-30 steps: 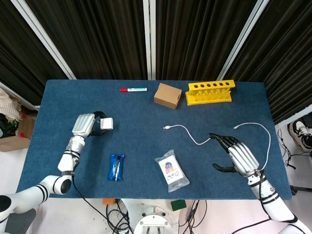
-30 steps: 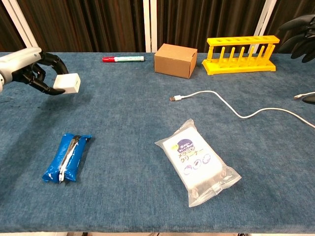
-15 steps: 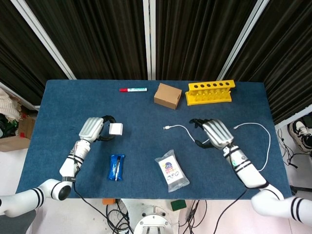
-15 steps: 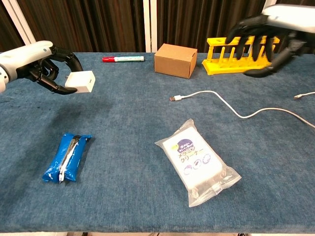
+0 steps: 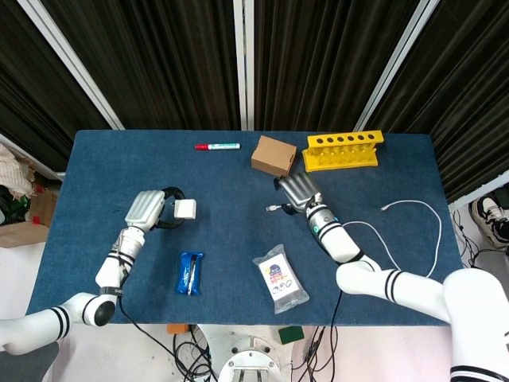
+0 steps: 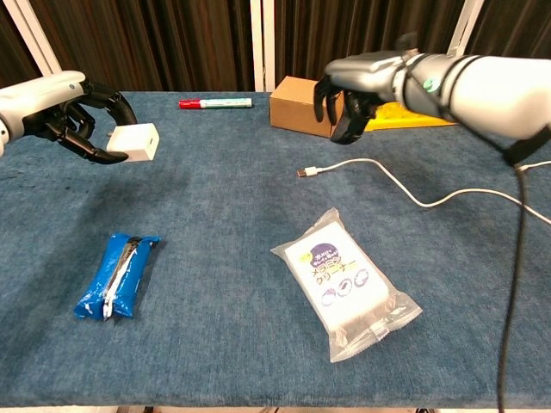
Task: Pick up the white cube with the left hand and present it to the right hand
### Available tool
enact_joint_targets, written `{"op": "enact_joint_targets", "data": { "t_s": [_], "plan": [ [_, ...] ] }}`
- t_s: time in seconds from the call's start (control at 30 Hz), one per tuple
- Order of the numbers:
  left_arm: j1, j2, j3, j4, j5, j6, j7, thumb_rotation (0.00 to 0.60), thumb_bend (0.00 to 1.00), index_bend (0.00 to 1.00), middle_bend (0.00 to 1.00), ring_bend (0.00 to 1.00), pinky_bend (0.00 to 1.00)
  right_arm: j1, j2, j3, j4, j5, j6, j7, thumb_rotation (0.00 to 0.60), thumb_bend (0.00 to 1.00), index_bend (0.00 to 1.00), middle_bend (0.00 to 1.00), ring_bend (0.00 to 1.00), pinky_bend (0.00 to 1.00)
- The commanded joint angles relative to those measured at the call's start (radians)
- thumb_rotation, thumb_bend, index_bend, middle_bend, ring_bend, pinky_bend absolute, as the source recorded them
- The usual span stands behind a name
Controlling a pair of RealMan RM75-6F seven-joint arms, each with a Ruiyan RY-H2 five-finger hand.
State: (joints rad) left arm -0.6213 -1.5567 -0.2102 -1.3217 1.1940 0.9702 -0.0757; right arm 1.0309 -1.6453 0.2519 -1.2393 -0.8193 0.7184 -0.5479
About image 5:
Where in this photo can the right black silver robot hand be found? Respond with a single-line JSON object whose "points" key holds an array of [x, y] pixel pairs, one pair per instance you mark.
{"points": [[298, 189]]}

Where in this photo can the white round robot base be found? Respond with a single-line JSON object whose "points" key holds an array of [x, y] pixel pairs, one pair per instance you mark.
{"points": [[250, 358]]}

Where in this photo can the blue snack packet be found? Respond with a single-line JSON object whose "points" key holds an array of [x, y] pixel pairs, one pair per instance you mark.
{"points": [[183, 274]]}

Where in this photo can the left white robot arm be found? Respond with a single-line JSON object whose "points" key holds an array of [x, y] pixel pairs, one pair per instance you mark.
{"points": [[111, 266]]}

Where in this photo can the dark pleated curtain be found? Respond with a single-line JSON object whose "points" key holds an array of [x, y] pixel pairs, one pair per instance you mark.
{"points": [[159, 59]]}

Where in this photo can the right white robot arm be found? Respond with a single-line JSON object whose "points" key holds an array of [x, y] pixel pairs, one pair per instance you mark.
{"points": [[338, 242]]}

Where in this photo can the yellow test tube rack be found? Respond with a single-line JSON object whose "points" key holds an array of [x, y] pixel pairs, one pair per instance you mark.
{"points": [[338, 161]]}

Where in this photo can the blue felt table cover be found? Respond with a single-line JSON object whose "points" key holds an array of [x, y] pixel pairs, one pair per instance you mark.
{"points": [[230, 223]]}

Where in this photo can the large brown cardboard carton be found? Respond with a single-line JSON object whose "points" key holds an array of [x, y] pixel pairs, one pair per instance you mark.
{"points": [[24, 231]]}

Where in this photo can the white power adapter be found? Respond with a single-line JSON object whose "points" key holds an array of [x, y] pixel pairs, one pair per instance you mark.
{"points": [[186, 209]]}

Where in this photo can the red capped white marker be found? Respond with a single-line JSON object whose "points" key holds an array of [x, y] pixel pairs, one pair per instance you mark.
{"points": [[222, 146]]}

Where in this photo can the orange clamp block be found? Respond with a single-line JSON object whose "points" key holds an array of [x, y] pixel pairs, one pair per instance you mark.
{"points": [[177, 328]]}

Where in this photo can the white frame post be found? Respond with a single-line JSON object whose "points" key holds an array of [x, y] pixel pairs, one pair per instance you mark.
{"points": [[394, 63], [238, 59], [71, 63]]}

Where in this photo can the green clamp block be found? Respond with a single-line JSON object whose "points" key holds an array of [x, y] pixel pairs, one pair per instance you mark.
{"points": [[290, 335]]}

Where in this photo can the white sponge in clear wrapper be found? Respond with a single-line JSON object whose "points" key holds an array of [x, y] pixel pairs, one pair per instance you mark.
{"points": [[280, 278]]}

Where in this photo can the black white sneaker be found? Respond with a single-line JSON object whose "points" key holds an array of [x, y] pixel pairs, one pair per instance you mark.
{"points": [[491, 217]]}

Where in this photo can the brown cardboard box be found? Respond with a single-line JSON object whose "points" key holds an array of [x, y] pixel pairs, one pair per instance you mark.
{"points": [[272, 157]]}

